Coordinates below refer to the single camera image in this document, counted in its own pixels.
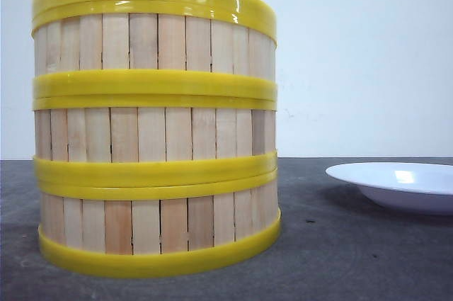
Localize white plate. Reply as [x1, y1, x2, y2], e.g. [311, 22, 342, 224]
[326, 162, 452, 215]

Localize bamboo steamer basket one bun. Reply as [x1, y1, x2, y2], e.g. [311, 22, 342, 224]
[32, 0, 277, 110]

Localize bamboo steamer basket three buns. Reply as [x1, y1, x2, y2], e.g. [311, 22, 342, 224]
[38, 178, 281, 278]

